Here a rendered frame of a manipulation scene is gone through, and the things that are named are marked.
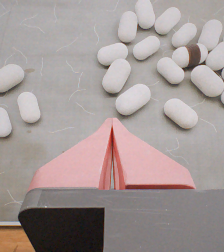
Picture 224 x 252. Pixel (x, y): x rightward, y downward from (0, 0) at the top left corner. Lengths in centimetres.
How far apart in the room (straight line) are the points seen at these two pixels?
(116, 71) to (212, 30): 11
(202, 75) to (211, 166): 9
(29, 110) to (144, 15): 16
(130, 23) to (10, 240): 24
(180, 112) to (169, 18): 11
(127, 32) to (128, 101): 8
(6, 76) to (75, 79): 7
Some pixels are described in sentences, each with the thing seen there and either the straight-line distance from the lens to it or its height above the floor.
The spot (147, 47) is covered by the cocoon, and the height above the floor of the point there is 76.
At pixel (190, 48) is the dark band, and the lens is 23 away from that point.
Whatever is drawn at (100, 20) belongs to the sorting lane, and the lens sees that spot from 27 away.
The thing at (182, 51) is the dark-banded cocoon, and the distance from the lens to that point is 23.
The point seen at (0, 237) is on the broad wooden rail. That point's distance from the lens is 22.
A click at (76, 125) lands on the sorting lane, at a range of 21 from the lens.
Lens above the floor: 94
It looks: 76 degrees down
